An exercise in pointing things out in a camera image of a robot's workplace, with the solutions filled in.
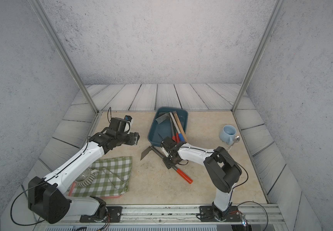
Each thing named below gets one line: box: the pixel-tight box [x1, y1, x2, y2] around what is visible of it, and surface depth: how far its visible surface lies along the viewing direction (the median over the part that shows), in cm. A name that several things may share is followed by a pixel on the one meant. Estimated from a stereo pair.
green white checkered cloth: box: [71, 156, 133, 198], surface depth 86 cm
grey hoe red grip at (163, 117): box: [155, 112, 176, 142], surface depth 113 cm
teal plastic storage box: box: [148, 106, 189, 147], surface depth 113 cm
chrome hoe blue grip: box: [169, 111, 185, 142], surface depth 98 cm
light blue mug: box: [218, 124, 237, 146], surface depth 101 cm
